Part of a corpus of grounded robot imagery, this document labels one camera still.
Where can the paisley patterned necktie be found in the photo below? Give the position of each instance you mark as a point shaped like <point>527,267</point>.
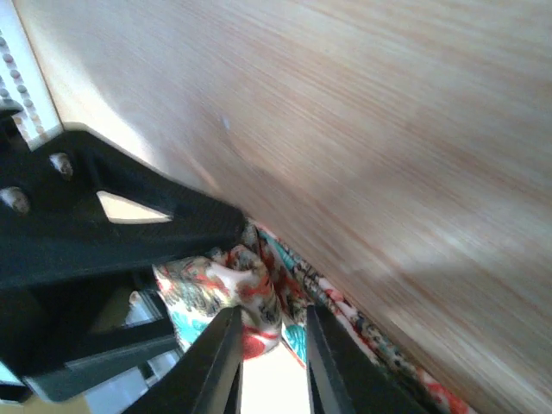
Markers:
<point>274,287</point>

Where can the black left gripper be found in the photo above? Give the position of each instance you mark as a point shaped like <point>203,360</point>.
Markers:
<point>61,340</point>

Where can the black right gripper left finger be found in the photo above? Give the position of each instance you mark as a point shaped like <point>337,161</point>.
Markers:
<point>208,378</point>

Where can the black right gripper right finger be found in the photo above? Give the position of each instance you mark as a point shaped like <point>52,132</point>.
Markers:
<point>341,378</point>

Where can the white perforated plastic basket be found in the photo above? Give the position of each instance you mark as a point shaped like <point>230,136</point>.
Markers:
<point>22,83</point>

